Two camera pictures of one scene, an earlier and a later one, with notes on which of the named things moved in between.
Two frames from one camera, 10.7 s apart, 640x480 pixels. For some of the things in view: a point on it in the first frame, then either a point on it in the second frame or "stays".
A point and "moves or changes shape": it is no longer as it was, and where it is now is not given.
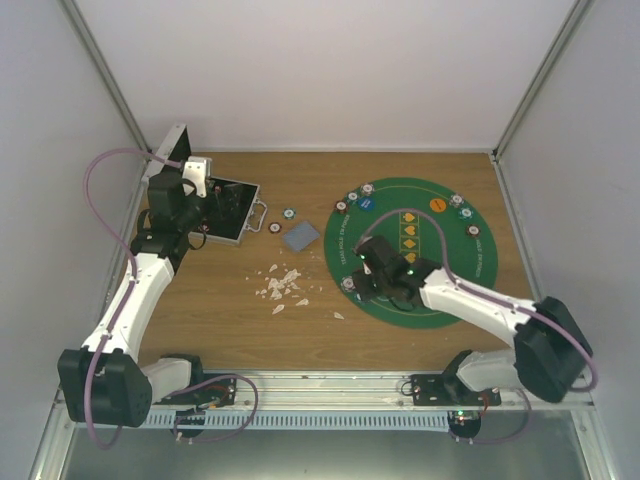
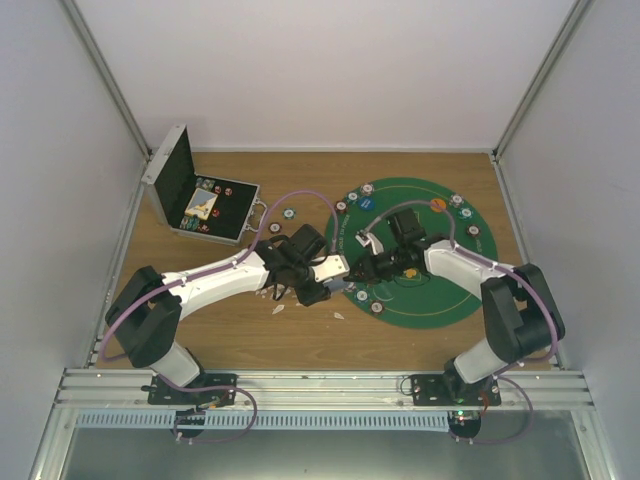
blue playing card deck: x=301 y=235 moves or changes shape
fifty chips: x=466 y=213 stays
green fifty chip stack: x=289 y=213 stays
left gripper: x=230 y=202 -> x=309 y=297
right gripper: x=366 y=293 -> x=372 y=274
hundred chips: x=341 y=206 stays
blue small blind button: x=366 y=203 stays
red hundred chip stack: x=275 y=227 stays
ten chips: x=457 y=200 stays
